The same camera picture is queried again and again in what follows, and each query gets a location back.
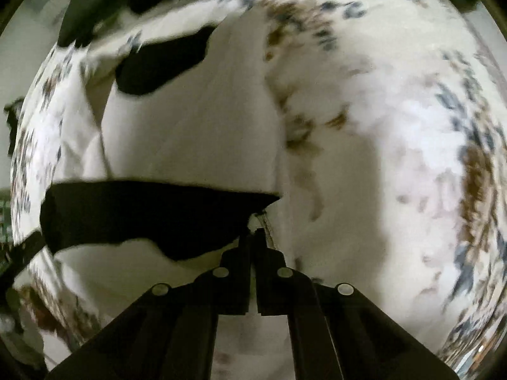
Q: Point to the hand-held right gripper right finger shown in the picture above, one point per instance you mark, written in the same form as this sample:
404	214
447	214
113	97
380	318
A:
270	285

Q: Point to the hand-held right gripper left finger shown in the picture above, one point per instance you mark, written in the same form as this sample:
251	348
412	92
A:
237	281

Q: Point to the white shirt with black trim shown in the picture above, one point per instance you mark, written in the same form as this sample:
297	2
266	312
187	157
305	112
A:
190	138

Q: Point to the floral printed bedsheet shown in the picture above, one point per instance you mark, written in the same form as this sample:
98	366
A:
396	126

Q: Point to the dark cloth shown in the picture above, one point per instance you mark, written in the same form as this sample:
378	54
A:
99	0

